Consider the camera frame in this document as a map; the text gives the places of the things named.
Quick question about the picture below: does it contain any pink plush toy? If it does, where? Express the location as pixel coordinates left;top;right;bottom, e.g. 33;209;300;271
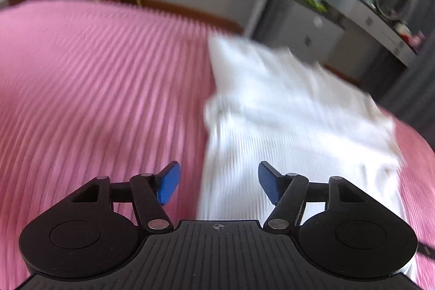
411;31;426;48

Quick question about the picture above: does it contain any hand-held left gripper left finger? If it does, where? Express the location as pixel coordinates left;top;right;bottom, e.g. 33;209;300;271
68;161;181;232

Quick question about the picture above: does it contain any white ribbed knit top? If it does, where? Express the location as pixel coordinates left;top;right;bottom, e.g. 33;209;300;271
196;32;418;281

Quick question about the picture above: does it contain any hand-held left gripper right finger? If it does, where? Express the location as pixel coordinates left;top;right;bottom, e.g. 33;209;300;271
258;161;369;232

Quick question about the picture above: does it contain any white and red bowl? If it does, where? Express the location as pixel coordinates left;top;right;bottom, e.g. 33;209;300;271
393;22;412;40

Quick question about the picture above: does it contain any grey nightstand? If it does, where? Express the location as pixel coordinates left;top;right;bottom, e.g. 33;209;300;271
256;0;345;64

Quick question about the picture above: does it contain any pink ribbed blanket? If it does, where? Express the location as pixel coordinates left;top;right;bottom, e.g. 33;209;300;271
0;0;435;290

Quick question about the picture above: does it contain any green item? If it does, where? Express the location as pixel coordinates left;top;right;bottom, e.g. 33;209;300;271
302;0;327;11

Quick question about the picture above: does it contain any grey vanity desk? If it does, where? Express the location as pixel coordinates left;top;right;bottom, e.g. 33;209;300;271
324;0;419;88

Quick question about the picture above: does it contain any grey curtain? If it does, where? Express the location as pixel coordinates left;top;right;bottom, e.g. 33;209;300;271
382;18;435;131

